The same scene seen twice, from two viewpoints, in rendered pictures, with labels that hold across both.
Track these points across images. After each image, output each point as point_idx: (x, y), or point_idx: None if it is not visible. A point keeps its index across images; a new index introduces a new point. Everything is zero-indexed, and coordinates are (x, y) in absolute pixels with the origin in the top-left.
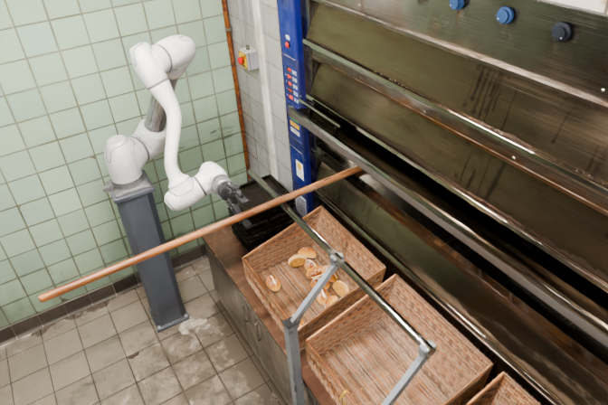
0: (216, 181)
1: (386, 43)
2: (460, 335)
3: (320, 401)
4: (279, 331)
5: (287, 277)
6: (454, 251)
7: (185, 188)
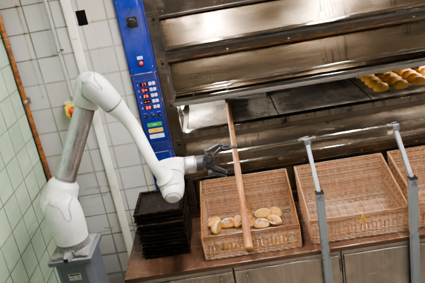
0: (190, 160)
1: (246, 14)
2: (356, 157)
3: (347, 245)
4: (274, 252)
5: None
6: (332, 110)
7: (178, 175)
